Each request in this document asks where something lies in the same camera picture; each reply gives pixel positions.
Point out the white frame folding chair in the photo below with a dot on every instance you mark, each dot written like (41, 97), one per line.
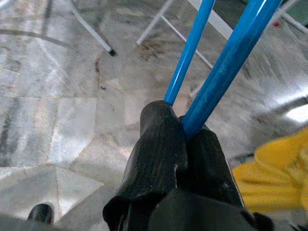
(152, 26)

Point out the yellow shirt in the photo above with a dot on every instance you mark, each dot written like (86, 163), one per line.
(276, 173)

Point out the black robot foot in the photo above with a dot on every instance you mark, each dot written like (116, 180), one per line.
(41, 213)

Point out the blue plastic hanger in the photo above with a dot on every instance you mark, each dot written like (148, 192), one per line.
(216, 77)

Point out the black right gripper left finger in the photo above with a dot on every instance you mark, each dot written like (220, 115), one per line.
(156, 149)

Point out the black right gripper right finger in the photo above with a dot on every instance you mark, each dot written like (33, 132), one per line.
(207, 168)

